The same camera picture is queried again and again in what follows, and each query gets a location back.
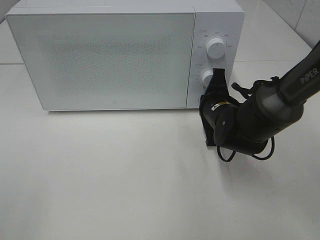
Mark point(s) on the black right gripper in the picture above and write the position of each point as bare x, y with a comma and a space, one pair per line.
216, 94

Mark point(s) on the white dial knob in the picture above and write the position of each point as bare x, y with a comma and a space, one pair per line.
216, 47
206, 77

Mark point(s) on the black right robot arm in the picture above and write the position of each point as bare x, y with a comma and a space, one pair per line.
270, 106

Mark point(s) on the white microwave oven body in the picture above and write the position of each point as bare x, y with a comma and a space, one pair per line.
223, 18

